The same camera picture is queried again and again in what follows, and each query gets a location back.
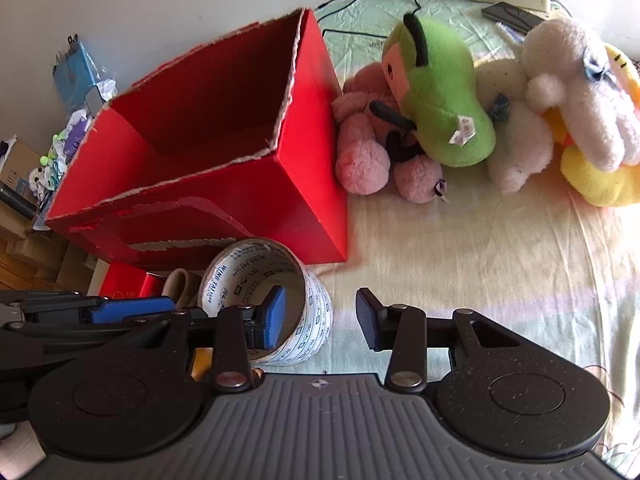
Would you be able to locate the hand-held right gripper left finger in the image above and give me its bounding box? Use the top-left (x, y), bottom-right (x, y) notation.
top-left (120, 285), bottom-right (287, 394)

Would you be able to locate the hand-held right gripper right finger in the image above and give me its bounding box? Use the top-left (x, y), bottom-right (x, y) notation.
top-left (356, 287), bottom-right (521, 392)

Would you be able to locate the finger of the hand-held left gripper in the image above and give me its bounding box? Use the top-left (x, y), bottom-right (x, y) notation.
top-left (0, 316), bottom-right (171, 356)
top-left (0, 290), bottom-right (176, 326)

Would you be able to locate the small red printed box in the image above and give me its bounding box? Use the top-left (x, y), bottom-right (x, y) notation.
top-left (98, 261), bottom-right (166, 301)

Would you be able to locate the printed clear tape roll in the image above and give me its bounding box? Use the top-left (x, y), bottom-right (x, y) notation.
top-left (198, 238), bottom-right (334, 366)

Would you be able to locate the beige tape roll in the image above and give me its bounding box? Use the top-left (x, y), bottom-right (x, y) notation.
top-left (164, 268), bottom-right (203, 311)

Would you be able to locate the red cardboard box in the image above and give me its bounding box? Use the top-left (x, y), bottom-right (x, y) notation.
top-left (45, 7), bottom-right (349, 272)

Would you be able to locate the wooden door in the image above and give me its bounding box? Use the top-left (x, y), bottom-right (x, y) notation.
top-left (0, 252), bottom-right (63, 292)

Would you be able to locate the pile of stacked cartons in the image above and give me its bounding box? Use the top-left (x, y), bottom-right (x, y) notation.
top-left (0, 205), bottom-right (103, 297)

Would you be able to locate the pastel printed bed sheet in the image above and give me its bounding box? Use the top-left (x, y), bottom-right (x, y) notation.
top-left (315, 0), bottom-right (640, 476)

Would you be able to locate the black cylinder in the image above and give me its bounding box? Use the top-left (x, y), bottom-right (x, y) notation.
top-left (0, 183), bottom-right (37, 218)

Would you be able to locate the small white plush toy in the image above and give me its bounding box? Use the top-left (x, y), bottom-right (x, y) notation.
top-left (27, 165), bottom-right (57, 192)

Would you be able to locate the pink plush toy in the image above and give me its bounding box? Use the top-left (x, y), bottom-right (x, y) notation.
top-left (331, 62), bottom-right (449, 205)

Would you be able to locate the green frog toy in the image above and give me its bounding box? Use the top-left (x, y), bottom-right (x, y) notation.
top-left (40, 130), bottom-right (72, 172)

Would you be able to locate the small black mirror phone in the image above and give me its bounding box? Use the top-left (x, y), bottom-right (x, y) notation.
top-left (85, 86), bottom-right (106, 116)

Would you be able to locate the crumpled white plastic bag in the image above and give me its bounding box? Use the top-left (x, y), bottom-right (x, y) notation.
top-left (70, 79), bottom-right (119, 126)

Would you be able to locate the blue bag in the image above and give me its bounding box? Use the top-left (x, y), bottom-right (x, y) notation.
top-left (50, 35), bottom-right (108, 111)

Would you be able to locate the green plush toy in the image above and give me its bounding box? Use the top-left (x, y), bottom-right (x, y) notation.
top-left (382, 13), bottom-right (497, 168)

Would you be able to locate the yellow plush toy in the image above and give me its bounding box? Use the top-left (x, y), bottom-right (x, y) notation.
top-left (542, 42), bottom-right (640, 208)

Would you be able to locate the white fluffy plush toy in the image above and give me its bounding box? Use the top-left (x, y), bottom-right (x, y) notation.
top-left (520, 17), bottom-right (640, 173)

